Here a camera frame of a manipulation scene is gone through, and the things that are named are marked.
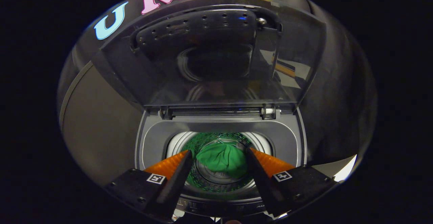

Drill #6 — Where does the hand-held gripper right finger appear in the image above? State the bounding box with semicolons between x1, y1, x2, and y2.
245;147;339;218

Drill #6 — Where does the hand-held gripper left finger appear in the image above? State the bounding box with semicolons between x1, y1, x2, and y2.
105;150;193;222

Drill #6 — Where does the green polo shirt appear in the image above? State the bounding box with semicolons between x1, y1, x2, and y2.
196;143;249;179

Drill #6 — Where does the transparent washing machine lid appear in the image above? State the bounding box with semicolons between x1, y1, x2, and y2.
91;0;327;112

